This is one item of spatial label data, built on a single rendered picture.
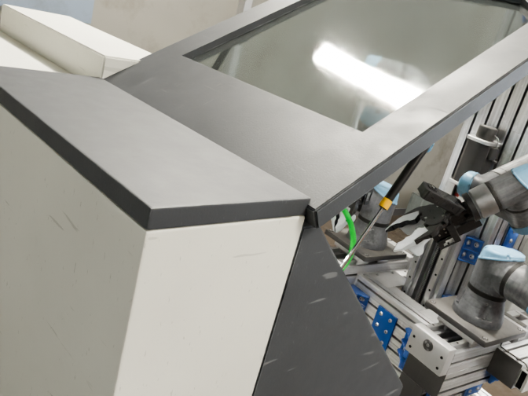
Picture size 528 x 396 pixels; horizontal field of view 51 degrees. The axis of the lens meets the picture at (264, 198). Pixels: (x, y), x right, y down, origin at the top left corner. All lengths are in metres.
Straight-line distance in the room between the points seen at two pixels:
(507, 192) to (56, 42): 1.18
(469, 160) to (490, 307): 0.46
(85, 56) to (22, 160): 0.51
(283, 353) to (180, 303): 0.29
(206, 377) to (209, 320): 0.11
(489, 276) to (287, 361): 0.87
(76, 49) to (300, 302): 0.87
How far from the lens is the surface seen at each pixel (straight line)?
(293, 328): 0.97
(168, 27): 4.01
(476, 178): 1.52
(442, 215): 1.35
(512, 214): 1.42
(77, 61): 1.48
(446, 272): 1.96
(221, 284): 0.78
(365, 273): 2.06
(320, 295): 0.98
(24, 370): 1.07
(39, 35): 1.70
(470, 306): 1.77
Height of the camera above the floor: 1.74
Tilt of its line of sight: 19 degrees down
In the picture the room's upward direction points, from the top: 15 degrees clockwise
